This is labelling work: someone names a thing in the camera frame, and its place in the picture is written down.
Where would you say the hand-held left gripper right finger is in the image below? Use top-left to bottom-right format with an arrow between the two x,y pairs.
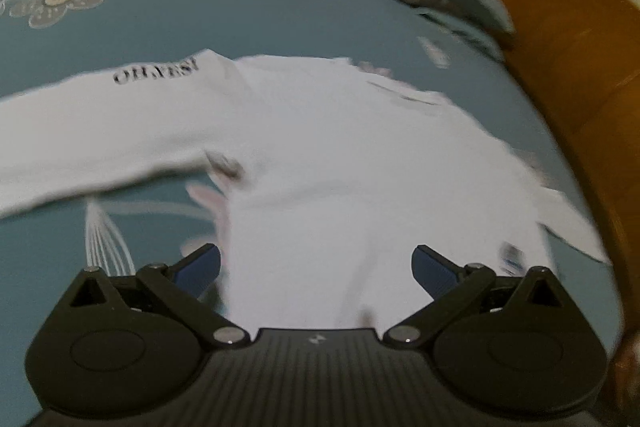
381,244 -> 567,350

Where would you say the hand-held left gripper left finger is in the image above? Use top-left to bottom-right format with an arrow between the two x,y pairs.
66,242 -> 252,350

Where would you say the white printed t-shirt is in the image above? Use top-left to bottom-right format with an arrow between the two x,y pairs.
0,49 -> 613,333

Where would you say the wooden headboard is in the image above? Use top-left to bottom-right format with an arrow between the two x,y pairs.
482,0 -> 640,408

